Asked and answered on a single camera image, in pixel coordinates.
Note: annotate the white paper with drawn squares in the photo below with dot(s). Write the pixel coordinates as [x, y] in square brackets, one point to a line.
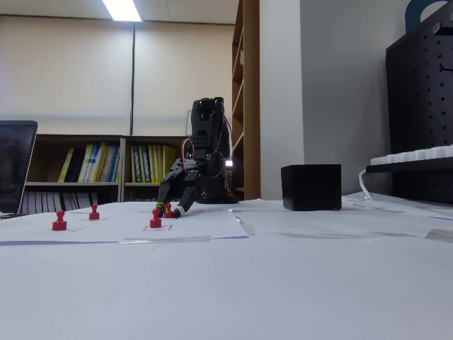
[198, 226]

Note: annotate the black pegboard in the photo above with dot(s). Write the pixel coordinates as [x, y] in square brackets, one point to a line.
[417, 106]

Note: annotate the white power strip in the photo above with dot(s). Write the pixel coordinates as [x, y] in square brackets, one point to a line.
[417, 155]

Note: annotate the black laptop screen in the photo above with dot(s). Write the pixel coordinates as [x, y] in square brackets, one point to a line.
[14, 166]

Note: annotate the dark wall conduit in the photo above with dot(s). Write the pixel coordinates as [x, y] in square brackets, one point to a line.
[132, 78]

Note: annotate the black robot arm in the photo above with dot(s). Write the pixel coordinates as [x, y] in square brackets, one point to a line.
[209, 141]

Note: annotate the leaning yellow book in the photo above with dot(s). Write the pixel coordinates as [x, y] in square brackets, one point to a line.
[66, 165]

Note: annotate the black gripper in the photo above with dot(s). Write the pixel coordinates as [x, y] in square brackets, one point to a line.
[180, 176]

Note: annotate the red bead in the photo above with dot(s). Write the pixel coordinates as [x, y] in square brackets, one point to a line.
[58, 224]
[168, 213]
[155, 221]
[93, 214]

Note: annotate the blue round object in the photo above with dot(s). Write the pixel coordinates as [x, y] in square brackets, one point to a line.
[412, 14]

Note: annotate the black open box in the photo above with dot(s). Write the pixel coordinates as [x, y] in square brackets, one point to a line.
[311, 187]

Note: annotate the tall wooden shelf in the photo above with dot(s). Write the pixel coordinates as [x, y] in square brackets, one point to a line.
[251, 106]

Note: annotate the ceiling light panel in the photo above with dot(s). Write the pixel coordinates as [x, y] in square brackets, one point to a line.
[122, 10]

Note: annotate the framed white notice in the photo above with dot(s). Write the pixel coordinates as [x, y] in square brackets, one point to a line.
[189, 124]

